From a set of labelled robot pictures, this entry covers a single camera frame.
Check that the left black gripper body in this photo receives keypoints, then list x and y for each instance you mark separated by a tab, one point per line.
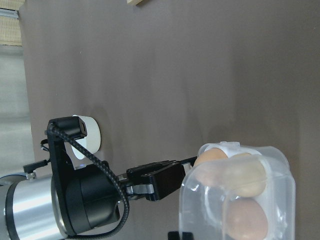
87	199

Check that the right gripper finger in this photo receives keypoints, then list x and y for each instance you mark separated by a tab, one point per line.
176	235

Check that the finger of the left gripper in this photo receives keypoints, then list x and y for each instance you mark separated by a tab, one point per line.
154	181
188	161

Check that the brown egg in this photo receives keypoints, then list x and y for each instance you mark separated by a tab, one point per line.
245	175
246	220
210	155

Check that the clear plastic egg box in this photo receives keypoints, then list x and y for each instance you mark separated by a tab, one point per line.
204	202

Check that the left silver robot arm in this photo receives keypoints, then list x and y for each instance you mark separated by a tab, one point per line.
30	210

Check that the white round bowl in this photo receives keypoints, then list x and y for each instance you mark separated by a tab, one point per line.
92	141

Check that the bamboo cutting board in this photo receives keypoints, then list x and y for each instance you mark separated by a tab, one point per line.
137	3

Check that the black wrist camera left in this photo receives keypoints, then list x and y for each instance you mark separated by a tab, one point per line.
60	131

